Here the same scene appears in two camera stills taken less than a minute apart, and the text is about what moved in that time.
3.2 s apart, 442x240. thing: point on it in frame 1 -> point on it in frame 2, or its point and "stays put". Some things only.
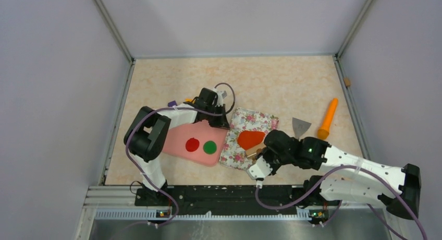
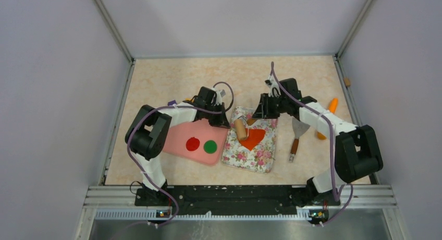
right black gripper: (266, 154) -> (262, 111)
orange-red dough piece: (247, 139) stays put
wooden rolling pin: (257, 150) -> (241, 130)
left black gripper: (221, 123) stays put
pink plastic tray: (198, 142) stays put
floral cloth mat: (233, 154) stays put
